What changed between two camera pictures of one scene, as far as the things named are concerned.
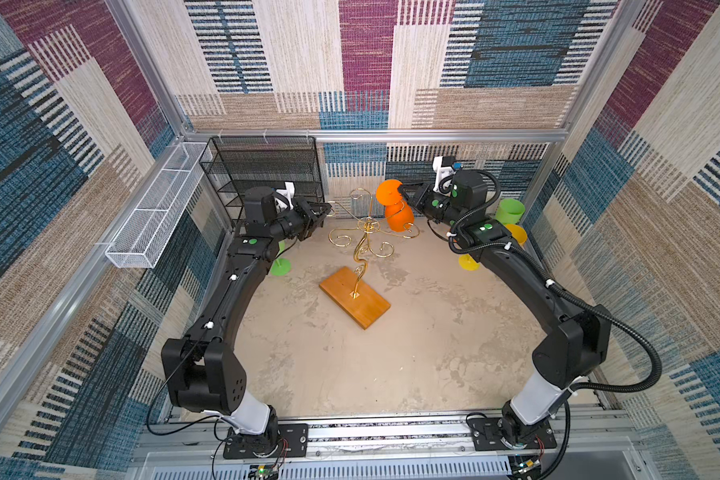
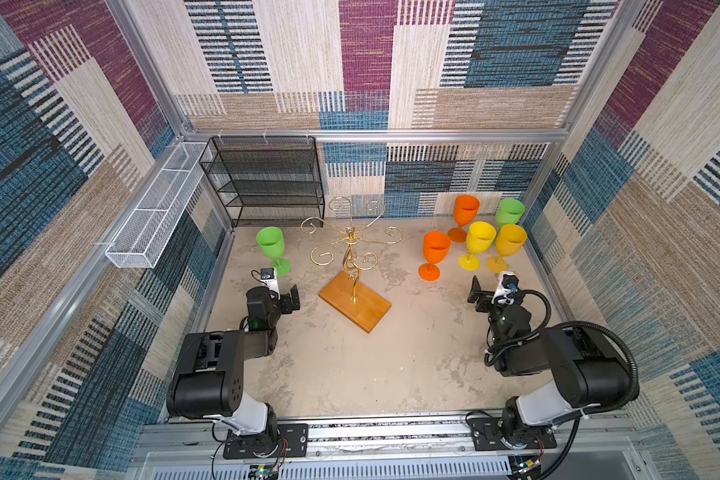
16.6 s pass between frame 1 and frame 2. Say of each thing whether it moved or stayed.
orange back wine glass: moved
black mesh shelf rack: stayed
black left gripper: moved
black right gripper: moved
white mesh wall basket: stayed
